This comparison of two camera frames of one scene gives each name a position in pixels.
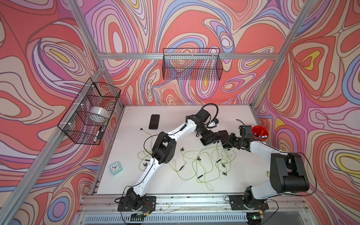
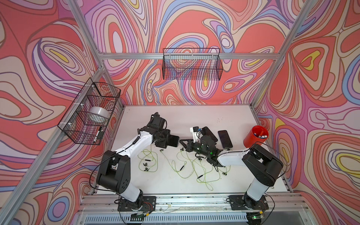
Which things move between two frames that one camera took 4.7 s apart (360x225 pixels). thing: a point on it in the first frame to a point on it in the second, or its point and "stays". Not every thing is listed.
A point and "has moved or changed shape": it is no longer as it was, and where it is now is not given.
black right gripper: (232, 135) to (188, 146)
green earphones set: (145, 153) stays
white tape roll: (99, 114) stays
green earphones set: (202, 166) to (192, 174)
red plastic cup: (260, 132) stays
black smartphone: (224, 136) has moved or changed shape
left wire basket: (86, 121) stays
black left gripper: (209, 139) to (166, 132)
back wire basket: (192, 64) stays
